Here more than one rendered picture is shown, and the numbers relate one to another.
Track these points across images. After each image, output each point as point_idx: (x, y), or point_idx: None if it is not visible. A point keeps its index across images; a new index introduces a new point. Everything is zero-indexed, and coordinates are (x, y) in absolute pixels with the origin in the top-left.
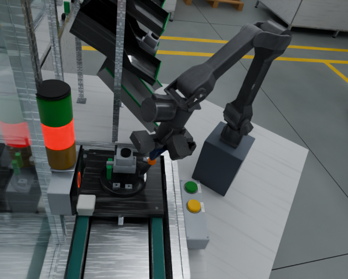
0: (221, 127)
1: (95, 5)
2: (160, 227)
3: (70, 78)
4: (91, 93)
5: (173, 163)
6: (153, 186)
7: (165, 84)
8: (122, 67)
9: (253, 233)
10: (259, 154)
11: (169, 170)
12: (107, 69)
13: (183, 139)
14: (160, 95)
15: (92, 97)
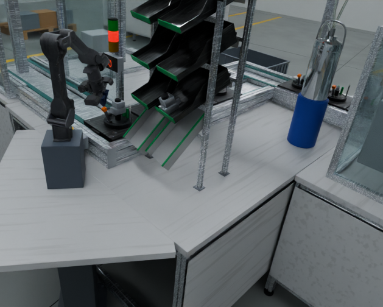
0: (75, 141)
1: None
2: (81, 122)
3: (265, 184)
4: (230, 183)
5: (99, 141)
6: (99, 126)
7: (198, 240)
8: None
9: (21, 162)
10: (27, 220)
11: (98, 137)
12: None
13: (85, 84)
14: (100, 54)
15: (223, 179)
